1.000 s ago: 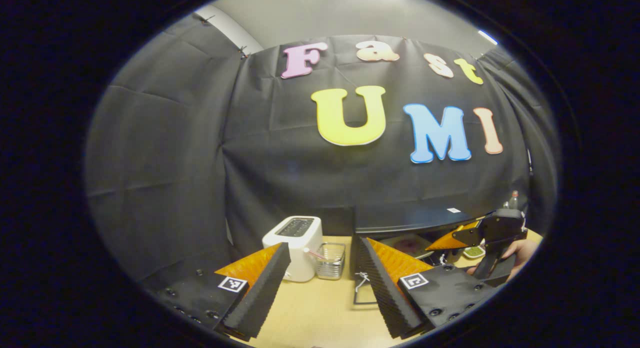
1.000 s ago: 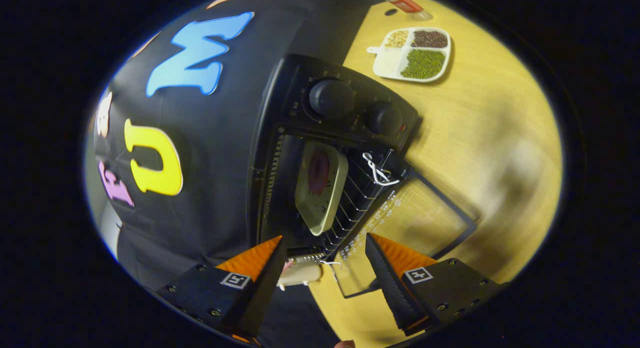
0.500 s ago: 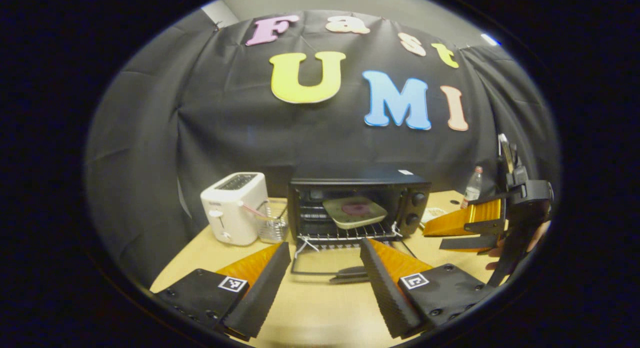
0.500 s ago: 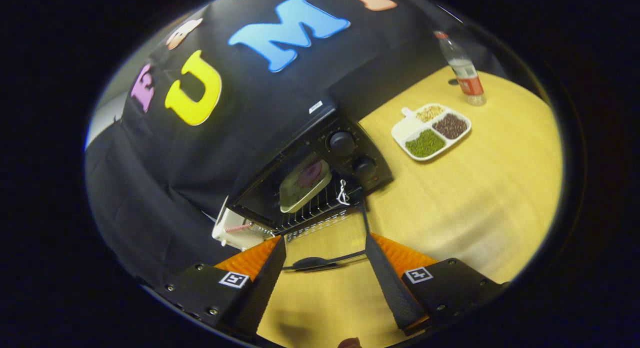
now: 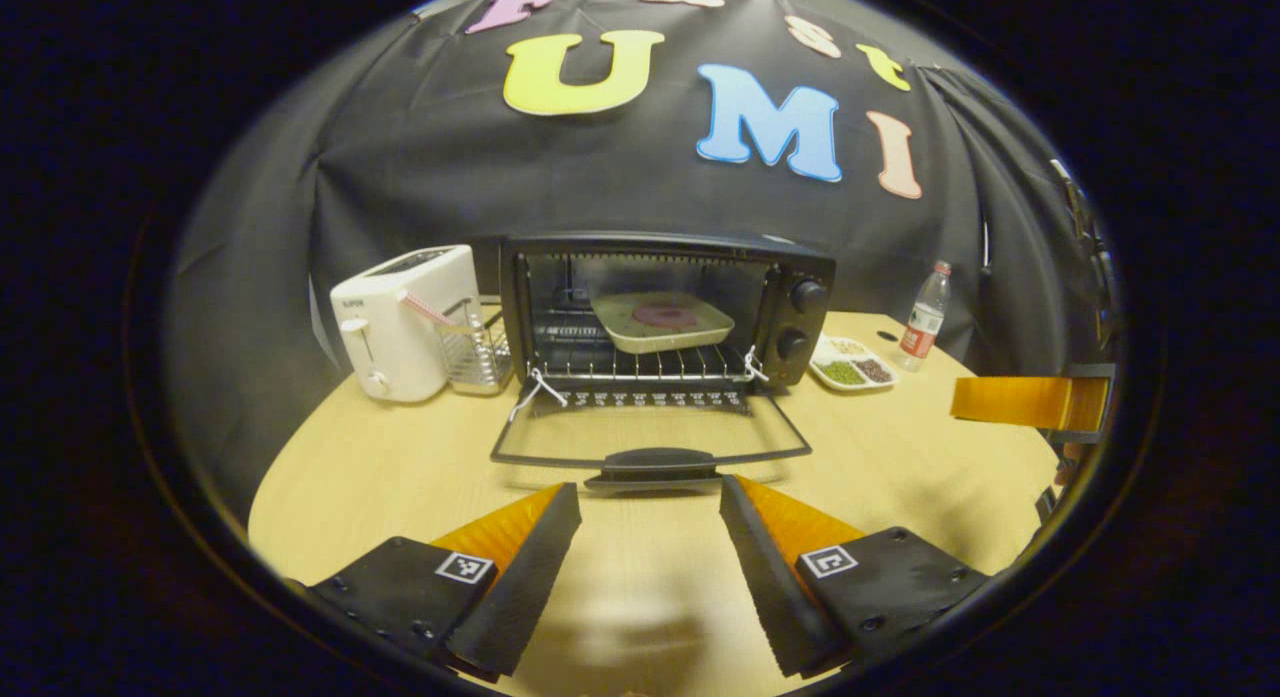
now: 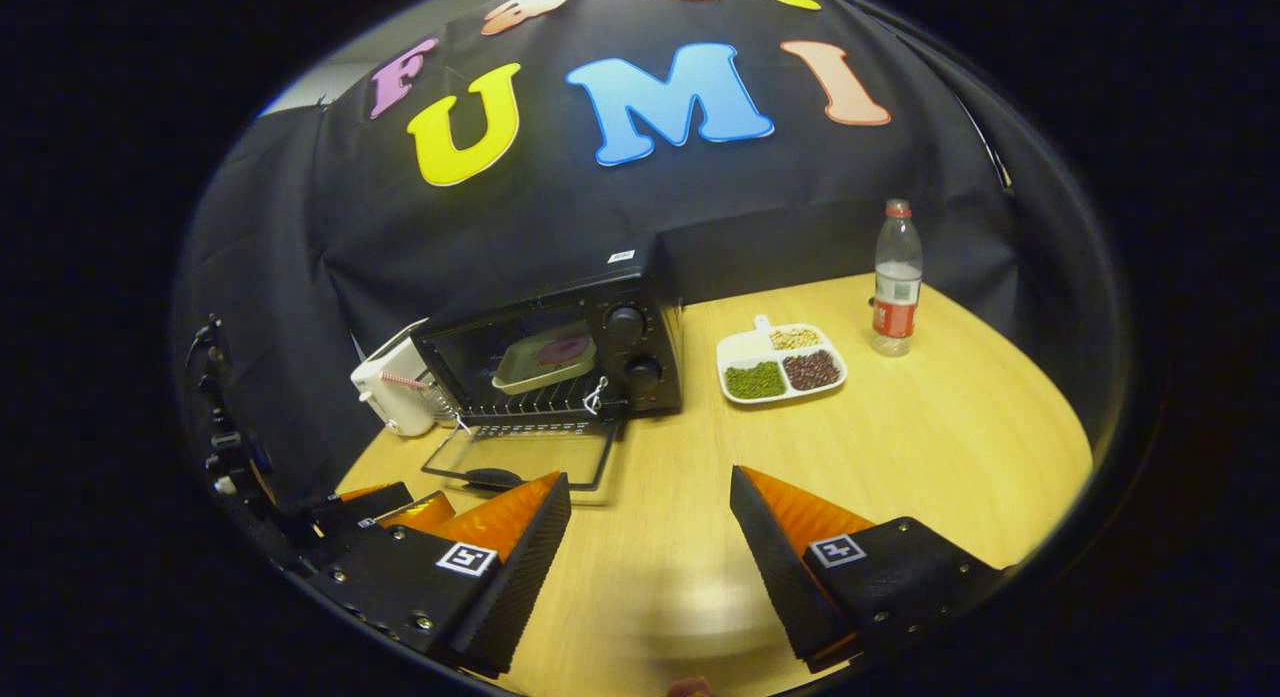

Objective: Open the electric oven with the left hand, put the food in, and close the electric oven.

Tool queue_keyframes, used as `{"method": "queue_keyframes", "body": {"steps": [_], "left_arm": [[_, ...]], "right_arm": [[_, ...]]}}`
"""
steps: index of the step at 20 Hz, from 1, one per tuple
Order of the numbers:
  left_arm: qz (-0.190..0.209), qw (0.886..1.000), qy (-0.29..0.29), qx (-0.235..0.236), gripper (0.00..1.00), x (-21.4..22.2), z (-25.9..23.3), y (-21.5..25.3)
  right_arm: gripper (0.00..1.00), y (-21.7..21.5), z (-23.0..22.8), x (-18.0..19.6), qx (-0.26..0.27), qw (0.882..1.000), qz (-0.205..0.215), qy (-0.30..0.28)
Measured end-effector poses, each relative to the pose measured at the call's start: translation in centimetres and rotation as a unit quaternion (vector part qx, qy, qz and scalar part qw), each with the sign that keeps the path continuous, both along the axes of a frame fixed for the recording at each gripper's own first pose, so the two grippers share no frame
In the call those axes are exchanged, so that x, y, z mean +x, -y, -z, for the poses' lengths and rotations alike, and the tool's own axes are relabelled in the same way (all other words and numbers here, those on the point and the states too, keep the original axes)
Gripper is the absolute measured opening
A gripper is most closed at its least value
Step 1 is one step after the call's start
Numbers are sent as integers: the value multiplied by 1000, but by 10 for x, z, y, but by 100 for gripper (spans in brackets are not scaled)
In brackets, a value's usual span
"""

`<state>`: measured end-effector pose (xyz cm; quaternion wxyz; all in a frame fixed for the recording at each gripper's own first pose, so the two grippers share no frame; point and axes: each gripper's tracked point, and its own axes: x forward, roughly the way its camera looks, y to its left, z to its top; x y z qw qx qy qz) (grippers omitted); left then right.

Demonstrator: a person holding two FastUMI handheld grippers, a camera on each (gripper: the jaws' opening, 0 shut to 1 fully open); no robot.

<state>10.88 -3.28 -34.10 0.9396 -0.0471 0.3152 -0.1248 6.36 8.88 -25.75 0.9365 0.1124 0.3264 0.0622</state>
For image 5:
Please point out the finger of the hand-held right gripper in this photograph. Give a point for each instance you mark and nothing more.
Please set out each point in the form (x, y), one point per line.
(1010, 402)

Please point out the white divided dish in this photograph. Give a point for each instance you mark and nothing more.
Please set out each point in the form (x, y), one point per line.
(828, 355)

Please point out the clear plastic bottle red label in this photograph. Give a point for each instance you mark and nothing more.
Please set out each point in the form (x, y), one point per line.
(922, 322)

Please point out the black backdrop cloth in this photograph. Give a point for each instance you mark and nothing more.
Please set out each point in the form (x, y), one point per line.
(650, 187)

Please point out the pile of red beans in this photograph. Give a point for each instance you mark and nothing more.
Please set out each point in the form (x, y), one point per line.
(875, 371)

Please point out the pile of green beans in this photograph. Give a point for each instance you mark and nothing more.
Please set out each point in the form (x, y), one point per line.
(844, 374)

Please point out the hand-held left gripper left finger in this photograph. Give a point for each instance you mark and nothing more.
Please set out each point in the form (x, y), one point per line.
(530, 577)

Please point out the pile of yellow beans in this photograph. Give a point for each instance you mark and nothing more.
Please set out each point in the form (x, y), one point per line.
(847, 347)

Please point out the white toaster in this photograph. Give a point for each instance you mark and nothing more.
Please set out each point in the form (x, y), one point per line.
(400, 327)

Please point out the pink striped straw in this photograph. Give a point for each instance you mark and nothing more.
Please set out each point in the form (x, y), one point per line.
(430, 309)

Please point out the pink ham slice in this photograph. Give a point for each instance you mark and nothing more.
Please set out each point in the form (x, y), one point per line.
(665, 316)

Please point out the black electric oven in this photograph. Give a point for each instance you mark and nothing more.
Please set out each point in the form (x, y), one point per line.
(790, 267)

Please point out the cream speckled tray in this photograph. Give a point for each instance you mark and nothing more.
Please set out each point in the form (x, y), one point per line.
(660, 339)

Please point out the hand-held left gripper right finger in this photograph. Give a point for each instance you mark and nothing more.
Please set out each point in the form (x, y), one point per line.
(765, 577)

